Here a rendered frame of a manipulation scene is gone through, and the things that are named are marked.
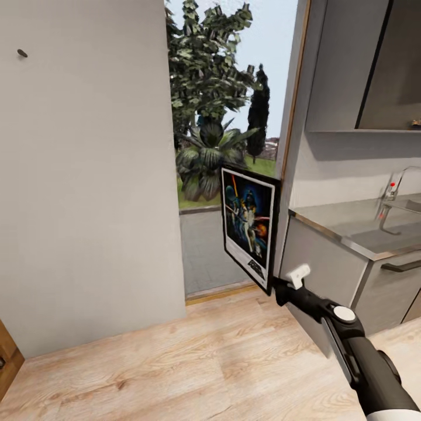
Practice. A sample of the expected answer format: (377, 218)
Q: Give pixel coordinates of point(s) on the drop in sink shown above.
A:
(410, 204)

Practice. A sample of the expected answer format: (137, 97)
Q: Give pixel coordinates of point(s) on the dishwasher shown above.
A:
(387, 290)

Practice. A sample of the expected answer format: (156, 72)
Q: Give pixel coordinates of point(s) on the cabinet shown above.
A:
(368, 72)

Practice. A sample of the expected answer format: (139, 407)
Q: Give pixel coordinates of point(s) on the poster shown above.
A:
(250, 212)

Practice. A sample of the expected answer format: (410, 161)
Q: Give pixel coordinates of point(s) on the fixed window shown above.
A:
(234, 75)

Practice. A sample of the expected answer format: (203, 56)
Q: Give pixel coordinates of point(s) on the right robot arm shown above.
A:
(368, 371)

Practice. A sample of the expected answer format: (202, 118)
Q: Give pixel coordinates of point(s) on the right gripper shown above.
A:
(286, 294)

